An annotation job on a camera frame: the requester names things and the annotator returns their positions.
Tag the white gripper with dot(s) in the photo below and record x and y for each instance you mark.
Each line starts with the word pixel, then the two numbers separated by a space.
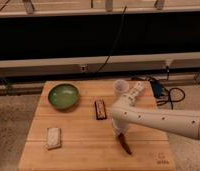
pixel 120 128

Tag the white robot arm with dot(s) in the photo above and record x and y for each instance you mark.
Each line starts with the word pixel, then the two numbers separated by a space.
pixel 181 122

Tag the brown chocolate bar pack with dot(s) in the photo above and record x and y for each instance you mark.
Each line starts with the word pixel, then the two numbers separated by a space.
pixel 100 110

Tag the wooden table board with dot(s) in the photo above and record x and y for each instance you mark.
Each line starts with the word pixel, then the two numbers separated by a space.
pixel 88 144

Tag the clear plastic cup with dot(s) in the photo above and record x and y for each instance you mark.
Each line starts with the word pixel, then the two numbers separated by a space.
pixel 120 87

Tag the blue power adapter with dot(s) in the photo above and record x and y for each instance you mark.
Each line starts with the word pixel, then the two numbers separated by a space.
pixel 157 89

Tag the green bowl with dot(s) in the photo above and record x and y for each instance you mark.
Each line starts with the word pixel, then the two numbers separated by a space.
pixel 63 96

